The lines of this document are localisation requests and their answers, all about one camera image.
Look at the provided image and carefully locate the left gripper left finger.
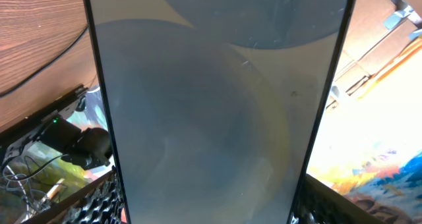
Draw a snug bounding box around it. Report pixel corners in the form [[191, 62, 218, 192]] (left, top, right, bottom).
[[24, 171, 125, 224]]

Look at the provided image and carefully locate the black USB charging cable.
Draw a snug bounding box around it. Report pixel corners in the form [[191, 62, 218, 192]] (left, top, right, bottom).
[[0, 25, 89, 98]]

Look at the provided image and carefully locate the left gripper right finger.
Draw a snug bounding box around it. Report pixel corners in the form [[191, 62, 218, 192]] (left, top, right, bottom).
[[290, 175, 384, 224]]

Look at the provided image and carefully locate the Samsung Galaxy smartphone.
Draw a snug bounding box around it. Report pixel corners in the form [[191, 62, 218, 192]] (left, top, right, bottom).
[[83, 0, 355, 224]]

